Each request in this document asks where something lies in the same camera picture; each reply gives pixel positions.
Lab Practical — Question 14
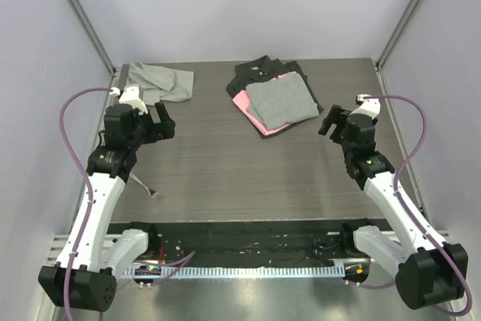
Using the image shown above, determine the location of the grey cloth napkin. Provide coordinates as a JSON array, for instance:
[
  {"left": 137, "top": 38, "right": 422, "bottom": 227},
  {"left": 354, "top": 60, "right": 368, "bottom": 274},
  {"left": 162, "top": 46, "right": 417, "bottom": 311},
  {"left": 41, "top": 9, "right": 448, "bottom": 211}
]
[{"left": 126, "top": 62, "right": 195, "bottom": 105}]

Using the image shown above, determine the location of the grey folded shirt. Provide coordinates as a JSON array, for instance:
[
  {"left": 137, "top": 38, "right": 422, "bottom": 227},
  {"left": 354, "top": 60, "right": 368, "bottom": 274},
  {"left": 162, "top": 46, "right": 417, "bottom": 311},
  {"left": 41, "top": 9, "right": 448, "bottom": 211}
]
[{"left": 246, "top": 72, "right": 319, "bottom": 131}]

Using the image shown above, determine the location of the aluminium frame post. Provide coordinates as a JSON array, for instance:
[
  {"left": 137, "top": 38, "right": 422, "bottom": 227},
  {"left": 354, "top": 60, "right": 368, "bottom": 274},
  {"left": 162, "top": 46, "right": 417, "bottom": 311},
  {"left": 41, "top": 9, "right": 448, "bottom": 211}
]
[
  {"left": 67, "top": 0, "right": 116, "bottom": 77},
  {"left": 374, "top": 0, "right": 448, "bottom": 72}
]

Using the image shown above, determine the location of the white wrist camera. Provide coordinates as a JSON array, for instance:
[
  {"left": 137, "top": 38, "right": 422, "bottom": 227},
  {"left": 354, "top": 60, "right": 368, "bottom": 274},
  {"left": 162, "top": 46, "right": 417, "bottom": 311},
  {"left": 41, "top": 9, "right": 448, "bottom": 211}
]
[
  {"left": 350, "top": 94, "right": 381, "bottom": 120},
  {"left": 109, "top": 85, "right": 148, "bottom": 115}
]

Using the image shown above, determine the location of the white slotted cable duct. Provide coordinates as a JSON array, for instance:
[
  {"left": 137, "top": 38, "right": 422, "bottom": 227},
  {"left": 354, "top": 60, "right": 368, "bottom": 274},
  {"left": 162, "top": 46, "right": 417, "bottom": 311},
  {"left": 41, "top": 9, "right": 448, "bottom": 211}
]
[{"left": 122, "top": 263, "right": 345, "bottom": 280}]

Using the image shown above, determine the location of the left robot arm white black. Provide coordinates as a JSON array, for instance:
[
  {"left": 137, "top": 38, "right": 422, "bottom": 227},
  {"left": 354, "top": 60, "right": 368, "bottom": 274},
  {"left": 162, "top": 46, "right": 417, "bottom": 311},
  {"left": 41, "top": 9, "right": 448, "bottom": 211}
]
[{"left": 38, "top": 102, "right": 175, "bottom": 318}]

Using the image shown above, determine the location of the silver metal fork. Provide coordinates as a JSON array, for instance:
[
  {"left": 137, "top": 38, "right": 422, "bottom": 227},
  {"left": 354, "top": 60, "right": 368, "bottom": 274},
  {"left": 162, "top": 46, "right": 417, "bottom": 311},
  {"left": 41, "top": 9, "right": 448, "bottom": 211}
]
[{"left": 129, "top": 173, "right": 163, "bottom": 201}]

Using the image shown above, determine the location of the left aluminium frame post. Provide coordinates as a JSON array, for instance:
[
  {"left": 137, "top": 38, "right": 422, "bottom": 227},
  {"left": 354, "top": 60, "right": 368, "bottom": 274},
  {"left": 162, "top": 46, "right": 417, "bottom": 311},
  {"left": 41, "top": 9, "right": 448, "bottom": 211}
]
[{"left": 67, "top": 0, "right": 116, "bottom": 77}]

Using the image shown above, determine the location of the right aluminium frame post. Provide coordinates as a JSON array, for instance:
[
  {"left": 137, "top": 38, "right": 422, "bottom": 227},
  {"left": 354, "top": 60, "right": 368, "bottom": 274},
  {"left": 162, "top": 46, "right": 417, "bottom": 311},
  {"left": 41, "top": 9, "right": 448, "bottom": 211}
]
[{"left": 374, "top": 0, "right": 448, "bottom": 72}]

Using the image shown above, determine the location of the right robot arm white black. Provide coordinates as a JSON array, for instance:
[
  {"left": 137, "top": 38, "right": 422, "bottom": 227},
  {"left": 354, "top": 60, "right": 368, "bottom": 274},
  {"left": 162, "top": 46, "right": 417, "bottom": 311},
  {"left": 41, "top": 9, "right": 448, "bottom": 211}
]
[{"left": 319, "top": 99, "right": 468, "bottom": 310}]

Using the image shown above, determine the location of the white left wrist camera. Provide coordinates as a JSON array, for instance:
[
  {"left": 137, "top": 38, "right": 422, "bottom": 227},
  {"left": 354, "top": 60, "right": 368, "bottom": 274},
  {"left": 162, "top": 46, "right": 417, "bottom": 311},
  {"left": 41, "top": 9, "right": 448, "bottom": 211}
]
[{"left": 109, "top": 85, "right": 148, "bottom": 115}]

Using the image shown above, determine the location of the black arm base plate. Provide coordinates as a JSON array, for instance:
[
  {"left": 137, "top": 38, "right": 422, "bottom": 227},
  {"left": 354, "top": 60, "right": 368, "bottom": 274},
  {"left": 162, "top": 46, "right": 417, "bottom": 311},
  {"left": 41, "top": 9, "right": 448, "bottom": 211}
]
[{"left": 116, "top": 219, "right": 384, "bottom": 268}]

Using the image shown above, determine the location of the pink folded shirt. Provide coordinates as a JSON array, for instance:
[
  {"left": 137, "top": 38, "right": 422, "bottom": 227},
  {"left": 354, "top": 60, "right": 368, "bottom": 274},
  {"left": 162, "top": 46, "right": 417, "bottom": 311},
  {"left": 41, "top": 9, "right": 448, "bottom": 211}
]
[{"left": 226, "top": 77, "right": 292, "bottom": 139}]

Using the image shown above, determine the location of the black polo shirt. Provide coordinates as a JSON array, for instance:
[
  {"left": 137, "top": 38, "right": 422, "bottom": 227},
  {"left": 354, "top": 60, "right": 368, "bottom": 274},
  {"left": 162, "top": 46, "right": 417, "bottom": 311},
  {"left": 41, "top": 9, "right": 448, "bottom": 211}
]
[{"left": 229, "top": 56, "right": 323, "bottom": 130}]

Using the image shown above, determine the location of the aluminium front rail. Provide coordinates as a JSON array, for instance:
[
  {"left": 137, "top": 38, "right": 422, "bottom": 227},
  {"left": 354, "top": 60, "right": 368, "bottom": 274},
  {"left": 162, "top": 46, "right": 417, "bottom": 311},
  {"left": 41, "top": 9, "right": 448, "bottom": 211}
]
[{"left": 47, "top": 230, "right": 459, "bottom": 264}]

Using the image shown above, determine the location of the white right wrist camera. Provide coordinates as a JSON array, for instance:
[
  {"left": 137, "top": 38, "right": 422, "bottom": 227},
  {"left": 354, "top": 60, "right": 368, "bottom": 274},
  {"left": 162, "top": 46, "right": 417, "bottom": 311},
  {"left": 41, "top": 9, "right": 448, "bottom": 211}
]
[{"left": 350, "top": 94, "right": 381, "bottom": 120}]

